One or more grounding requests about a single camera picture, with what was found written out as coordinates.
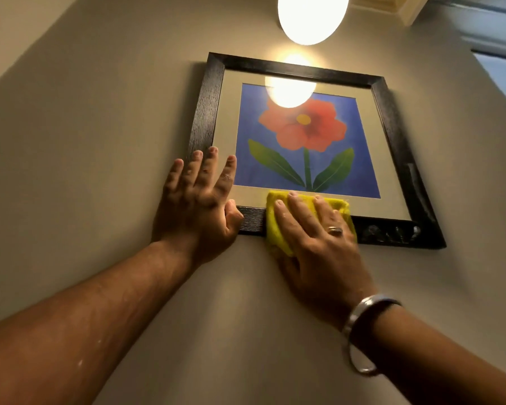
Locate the black framed flower picture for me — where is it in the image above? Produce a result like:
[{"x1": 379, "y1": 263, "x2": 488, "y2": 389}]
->
[{"x1": 186, "y1": 52, "x2": 447, "y2": 249}]

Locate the person's left forearm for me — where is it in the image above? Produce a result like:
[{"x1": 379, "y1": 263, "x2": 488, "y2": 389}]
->
[{"x1": 0, "y1": 241, "x2": 195, "y2": 405}]

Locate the person's right forearm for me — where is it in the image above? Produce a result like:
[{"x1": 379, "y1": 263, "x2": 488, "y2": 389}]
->
[{"x1": 342, "y1": 299, "x2": 506, "y2": 405}]

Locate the yellow cleaning cloth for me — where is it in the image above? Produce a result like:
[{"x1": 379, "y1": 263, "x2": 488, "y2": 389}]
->
[{"x1": 265, "y1": 190, "x2": 357, "y2": 258}]

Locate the round glowing ceiling lamp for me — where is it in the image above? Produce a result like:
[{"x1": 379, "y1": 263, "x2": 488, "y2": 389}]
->
[{"x1": 277, "y1": 0, "x2": 351, "y2": 34}]

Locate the person's left hand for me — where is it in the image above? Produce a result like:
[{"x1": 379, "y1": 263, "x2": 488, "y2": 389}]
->
[{"x1": 151, "y1": 146, "x2": 245, "y2": 266}]

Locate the person's right hand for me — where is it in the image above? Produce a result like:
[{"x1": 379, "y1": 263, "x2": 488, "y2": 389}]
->
[{"x1": 274, "y1": 191, "x2": 378, "y2": 325}]

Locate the silver bangle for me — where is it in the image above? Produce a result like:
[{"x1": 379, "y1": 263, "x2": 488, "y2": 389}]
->
[{"x1": 342, "y1": 294, "x2": 403, "y2": 377}]

